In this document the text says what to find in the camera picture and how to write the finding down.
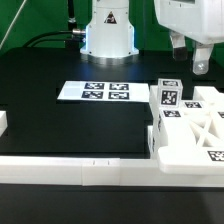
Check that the white chair seat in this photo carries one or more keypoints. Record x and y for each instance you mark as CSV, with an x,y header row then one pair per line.
x,y
151,142

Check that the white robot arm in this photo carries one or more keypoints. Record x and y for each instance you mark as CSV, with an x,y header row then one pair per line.
x,y
110,35

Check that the white front rail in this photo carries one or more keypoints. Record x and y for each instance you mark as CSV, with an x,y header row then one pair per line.
x,y
96,172

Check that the white left block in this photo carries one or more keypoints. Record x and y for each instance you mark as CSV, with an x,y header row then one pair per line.
x,y
3,122

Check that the white tagged cube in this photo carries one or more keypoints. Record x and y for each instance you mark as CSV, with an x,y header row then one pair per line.
x,y
169,92

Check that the white chair back frame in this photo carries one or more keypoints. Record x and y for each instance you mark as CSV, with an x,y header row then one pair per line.
x,y
189,139

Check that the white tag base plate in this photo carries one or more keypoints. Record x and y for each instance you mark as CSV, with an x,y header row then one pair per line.
x,y
104,91

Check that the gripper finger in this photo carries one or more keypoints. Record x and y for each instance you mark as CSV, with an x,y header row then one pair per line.
x,y
179,48
201,57

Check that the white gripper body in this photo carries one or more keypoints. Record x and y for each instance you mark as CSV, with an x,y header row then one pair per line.
x,y
199,20

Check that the thin grey rod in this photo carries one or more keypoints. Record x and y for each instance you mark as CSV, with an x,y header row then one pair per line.
x,y
9,29

